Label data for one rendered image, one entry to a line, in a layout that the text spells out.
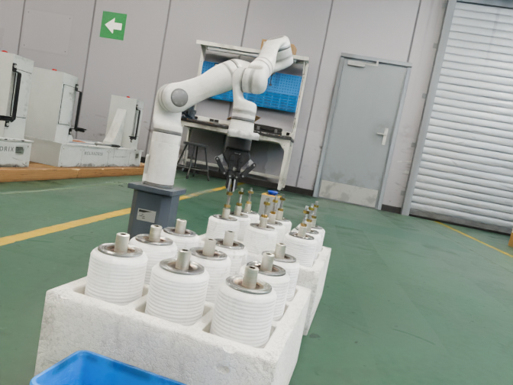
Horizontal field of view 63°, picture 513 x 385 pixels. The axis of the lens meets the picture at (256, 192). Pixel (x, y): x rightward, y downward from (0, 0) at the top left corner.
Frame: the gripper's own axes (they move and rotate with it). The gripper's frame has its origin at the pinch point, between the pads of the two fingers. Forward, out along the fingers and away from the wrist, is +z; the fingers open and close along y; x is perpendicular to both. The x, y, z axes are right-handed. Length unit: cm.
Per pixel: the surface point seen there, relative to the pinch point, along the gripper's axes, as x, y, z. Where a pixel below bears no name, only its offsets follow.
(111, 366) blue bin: 63, 22, 24
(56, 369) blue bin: 65, 29, 23
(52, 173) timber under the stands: -201, 101, 32
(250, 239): 8.6, -6.9, 13.9
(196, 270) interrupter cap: 57, 12, 10
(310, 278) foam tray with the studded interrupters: 20.3, -22.6, 19.6
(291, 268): 43.7, -8.9, 11.0
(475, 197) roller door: -380, -399, -3
